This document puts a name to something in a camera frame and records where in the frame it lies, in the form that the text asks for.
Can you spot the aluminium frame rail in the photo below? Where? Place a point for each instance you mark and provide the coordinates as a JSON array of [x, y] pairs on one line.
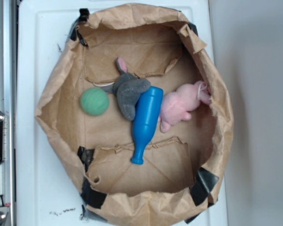
[[8, 75]]

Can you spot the black tape bottom right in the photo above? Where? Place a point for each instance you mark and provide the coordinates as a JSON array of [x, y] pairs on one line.
[[204, 183]]

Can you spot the blue plastic bottle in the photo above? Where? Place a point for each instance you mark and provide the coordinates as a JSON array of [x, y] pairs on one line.
[[145, 122]]

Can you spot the black tape bottom left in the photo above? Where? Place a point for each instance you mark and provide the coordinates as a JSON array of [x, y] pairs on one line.
[[90, 197]]

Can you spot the green ball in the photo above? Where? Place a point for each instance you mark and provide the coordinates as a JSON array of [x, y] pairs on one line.
[[94, 101]]

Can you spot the gray plush bunny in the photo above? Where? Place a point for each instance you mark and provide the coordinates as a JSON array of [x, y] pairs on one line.
[[127, 89]]

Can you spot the brown paper bag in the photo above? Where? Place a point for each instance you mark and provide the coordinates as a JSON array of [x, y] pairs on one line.
[[158, 44]]

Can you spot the pink plush animal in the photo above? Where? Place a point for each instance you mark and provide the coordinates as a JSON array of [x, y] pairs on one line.
[[176, 106]]

